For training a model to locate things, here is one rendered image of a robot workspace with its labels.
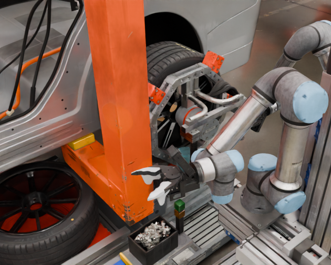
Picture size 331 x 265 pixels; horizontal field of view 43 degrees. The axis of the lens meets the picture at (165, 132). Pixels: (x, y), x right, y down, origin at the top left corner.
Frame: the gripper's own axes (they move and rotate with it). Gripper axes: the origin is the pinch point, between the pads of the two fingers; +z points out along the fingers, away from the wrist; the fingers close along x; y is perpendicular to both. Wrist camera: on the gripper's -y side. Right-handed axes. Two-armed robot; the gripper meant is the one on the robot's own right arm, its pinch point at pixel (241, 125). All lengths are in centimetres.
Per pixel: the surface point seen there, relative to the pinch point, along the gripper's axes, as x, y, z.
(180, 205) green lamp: 10, -17, 51
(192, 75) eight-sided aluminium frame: -20.5, 27.6, 17.1
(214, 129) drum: -6.0, 1.3, 14.3
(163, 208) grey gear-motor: -20, -51, 39
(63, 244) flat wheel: -24, -40, 99
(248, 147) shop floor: -52, -83, -75
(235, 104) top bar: -1.5, 14.3, 4.4
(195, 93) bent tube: -19.1, 17.4, 15.6
